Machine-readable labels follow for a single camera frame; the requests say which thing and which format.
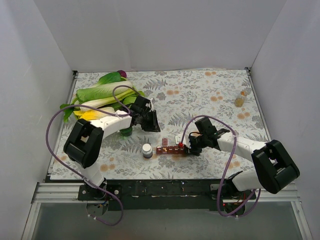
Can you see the green plastic basket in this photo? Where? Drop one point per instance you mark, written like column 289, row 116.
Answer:
column 112, row 107

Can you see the clear glass pill jar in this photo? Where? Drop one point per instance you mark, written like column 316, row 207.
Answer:
column 240, row 99

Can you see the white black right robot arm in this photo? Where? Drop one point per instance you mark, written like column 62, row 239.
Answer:
column 274, row 168

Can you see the yellow napa cabbage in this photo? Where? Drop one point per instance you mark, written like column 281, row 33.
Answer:
column 89, row 114

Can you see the red weekly pill organizer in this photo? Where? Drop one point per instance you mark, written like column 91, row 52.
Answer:
column 166, row 149

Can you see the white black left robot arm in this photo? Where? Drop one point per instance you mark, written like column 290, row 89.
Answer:
column 84, row 142

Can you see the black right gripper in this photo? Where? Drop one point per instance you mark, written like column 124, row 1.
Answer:
column 192, row 146

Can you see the small green glass bottle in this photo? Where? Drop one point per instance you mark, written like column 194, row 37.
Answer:
column 126, row 132

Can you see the white stem bok choy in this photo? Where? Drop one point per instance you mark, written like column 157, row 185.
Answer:
column 111, row 100

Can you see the large green bok choy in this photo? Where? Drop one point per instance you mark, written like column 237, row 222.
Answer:
column 102, row 91

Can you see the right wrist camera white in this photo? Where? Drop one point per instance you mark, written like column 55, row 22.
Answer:
column 180, row 140

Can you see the white blue pill bottle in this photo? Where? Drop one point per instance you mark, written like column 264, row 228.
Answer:
column 147, row 151

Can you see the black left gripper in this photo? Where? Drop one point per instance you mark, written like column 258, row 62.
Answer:
column 149, row 121

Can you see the purple onion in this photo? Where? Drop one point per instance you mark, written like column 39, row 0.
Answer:
column 122, row 73

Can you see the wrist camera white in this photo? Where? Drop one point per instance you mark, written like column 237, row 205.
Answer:
column 180, row 140
column 150, row 104

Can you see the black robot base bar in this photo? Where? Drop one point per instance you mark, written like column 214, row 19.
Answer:
column 155, row 194

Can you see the floral tablecloth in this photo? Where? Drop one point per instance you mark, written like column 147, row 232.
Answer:
column 179, row 96

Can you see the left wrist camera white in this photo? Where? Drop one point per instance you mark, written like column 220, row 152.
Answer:
column 150, row 104

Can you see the green leafy top vegetable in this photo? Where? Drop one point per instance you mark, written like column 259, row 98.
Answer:
column 112, row 77

